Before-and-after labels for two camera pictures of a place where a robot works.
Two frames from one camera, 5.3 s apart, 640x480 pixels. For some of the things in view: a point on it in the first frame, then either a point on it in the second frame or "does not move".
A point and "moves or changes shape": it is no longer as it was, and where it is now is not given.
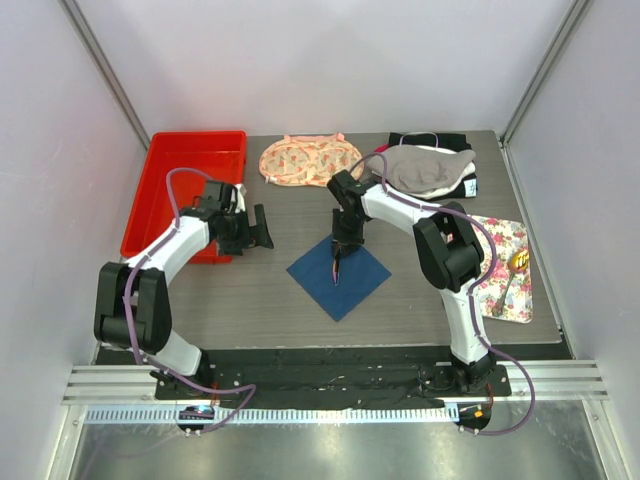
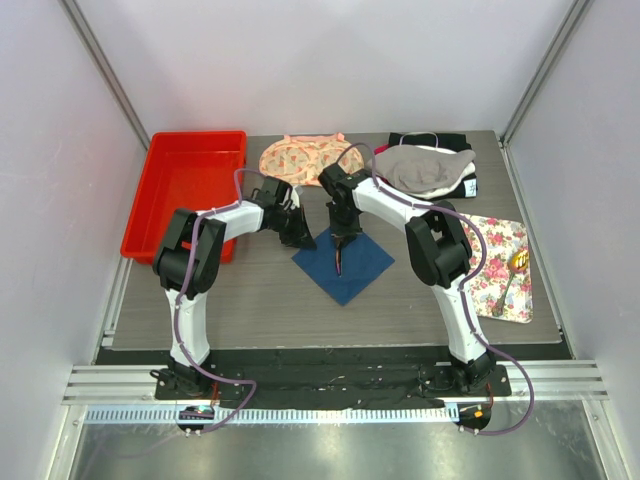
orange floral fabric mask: [310, 160] does not move
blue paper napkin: [360, 274] moves or changes shape
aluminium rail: [220, 417] does not move
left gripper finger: [259, 234] → [302, 236]
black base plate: [311, 378] does not move
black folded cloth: [465, 188] does not move
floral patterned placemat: [508, 294] does not move
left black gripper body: [236, 235] → [286, 224]
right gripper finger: [350, 247] → [349, 236]
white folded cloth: [449, 186] does not move
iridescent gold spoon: [517, 263] does not move
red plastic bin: [219, 155] does not move
